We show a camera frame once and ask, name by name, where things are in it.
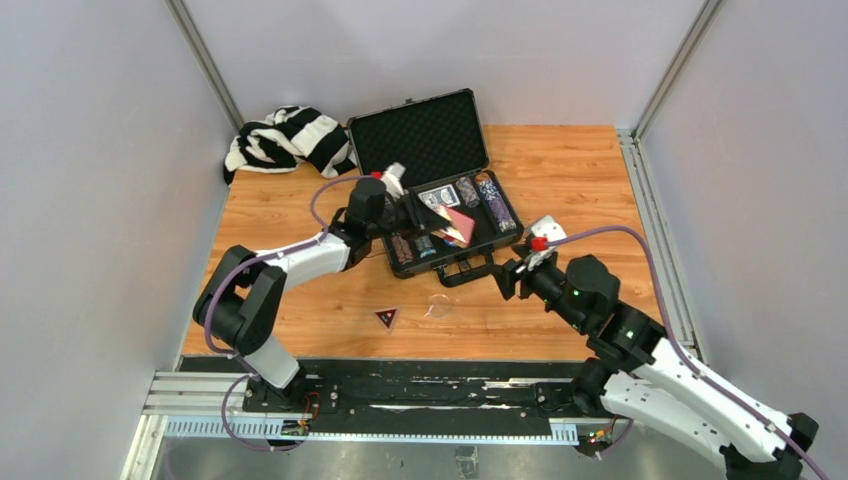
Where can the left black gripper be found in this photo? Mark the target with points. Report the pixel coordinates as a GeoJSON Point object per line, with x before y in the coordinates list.
{"type": "Point", "coordinates": [419, 215]}

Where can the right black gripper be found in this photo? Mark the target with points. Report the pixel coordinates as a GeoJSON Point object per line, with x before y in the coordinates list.
{"type": "Point", "coordinates": [512, 270]}

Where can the blue playing card box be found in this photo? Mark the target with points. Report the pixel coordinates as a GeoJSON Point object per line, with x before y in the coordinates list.
{"type": "Point", "coordinates": [445, 195]}

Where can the red playing card box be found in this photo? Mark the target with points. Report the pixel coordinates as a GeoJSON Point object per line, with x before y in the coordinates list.
{"type": "Point", "coordinates": [459, 229]}

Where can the black poker set case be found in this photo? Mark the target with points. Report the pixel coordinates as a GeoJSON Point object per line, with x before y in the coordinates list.
{"type": "Point", "coordinates": [440, 142]}

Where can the clear acrylic dealer button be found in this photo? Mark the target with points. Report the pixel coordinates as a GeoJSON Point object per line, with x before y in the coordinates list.
{"type": "Point", "coordinates": [439, 306]}

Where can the triangular all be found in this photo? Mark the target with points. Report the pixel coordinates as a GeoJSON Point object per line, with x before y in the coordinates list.
{"type": "Point", "coordinates": [387, 317]}

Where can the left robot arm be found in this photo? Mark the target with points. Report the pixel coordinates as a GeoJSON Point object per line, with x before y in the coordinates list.
{"type": "Point", "coordinates": [238, 307]}

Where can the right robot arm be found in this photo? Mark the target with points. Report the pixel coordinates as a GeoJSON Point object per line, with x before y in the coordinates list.
{"type": "Point", "coordinates": [638, 372]}

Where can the green chip stack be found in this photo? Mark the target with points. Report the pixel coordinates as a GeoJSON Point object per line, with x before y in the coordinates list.
{"type": "Point", "coordinates": [403, 250]}

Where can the blue purple chip stack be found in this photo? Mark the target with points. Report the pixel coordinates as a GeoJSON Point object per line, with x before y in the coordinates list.
{"type": "Point", "coordinates": [496, 202]}

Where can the black white striped cloth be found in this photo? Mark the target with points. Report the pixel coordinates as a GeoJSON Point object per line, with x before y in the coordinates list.
{"type": "Point", "coordinates": [288, 138]}

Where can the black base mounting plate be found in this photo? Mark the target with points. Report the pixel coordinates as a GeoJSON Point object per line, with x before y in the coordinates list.
{"type": "Point", "coordinates": [437, 399]}

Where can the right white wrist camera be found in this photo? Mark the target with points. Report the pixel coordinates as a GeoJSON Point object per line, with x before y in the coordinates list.
{"type": "Point", "coordinates": [545, 235]}

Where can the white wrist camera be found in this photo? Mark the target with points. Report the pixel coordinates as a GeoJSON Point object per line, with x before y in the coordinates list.
{"type": "Point", "coordinates": [545, 235]}
{"type": "Point", "coordinates": [391, 177]}

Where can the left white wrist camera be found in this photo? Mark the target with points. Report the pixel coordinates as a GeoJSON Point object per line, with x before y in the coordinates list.
{"type": "Point", "coordinates": [391, 177]}

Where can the aluminium frame rail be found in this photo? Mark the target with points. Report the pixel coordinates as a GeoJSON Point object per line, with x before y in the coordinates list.
{"type": "Point", "coordinates": [657, 237]}

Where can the left aluminium corner post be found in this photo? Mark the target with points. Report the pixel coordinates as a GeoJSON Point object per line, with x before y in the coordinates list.
{"type": "Point", "coordinates": [191, 33]}

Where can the aluminium corner post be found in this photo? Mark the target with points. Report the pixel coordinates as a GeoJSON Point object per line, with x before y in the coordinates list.
{"type": "Point", "coordinates": [687, 47]}
{"type": "Point", "coordinates": [191, 33]}

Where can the right aluminium corner post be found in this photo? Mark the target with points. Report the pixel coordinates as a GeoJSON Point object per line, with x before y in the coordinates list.
{"type": "Point", "coordinates": [687, 47]}

